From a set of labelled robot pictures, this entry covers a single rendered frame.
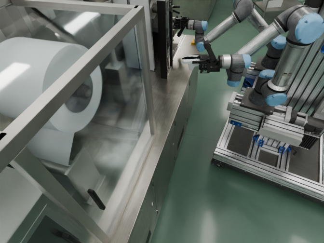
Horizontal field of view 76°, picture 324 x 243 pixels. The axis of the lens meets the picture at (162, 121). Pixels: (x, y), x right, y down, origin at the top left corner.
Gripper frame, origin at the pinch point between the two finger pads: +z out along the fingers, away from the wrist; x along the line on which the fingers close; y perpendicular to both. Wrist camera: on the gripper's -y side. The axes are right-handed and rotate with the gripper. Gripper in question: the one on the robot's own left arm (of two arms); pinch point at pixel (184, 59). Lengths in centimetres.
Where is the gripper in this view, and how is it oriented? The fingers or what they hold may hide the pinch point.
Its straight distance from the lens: 119.4
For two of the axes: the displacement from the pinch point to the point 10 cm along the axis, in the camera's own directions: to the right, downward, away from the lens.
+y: 0.4, 7.7, 6.4
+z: -10.0, 0.1, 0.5
